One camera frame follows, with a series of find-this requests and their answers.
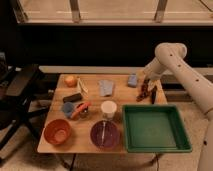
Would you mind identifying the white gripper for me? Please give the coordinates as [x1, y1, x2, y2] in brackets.
[143, 63, 164, 81]

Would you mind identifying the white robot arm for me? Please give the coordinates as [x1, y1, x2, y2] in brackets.
[143, 43, 213, 171]

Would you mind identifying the purple bowl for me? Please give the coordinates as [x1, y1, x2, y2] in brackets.
[90, 120, 120, 149]

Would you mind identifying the red bowl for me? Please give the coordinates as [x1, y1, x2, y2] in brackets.
[44, 119, 71, 145]

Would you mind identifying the blue sponge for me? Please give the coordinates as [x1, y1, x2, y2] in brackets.
[127, 74, 138, 88]

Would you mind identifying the blue cloth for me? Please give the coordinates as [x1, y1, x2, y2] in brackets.
[99, 80, 114, 97]

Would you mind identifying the green plastic tray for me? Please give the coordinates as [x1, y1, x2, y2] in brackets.
[122, 105, 192, 153]

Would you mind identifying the white cup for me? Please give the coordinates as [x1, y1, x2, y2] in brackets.
[101, 101, 117, 120]

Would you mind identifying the white spatula utensil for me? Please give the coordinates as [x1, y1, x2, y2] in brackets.
[77, 77, 89, 93]

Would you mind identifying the orange carrot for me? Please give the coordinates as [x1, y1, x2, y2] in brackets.
[71, 102, 91, 119]

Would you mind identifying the wooden table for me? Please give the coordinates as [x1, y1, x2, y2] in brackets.
[36, 73, 169, 155]

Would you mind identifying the small glass jar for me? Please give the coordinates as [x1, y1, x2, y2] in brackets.
[79, 108, 89, 119]

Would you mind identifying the black rectangular block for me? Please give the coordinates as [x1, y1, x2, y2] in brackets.
[63, 93, 82, 103]

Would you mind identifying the orange apple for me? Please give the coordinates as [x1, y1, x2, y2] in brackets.
[64, 76, 77, 87]

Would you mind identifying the blue small cup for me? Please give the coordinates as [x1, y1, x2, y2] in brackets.
[61, 102, 75, 118]

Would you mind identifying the black office chair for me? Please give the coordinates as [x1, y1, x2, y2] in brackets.
[0, 51, 49, 151]

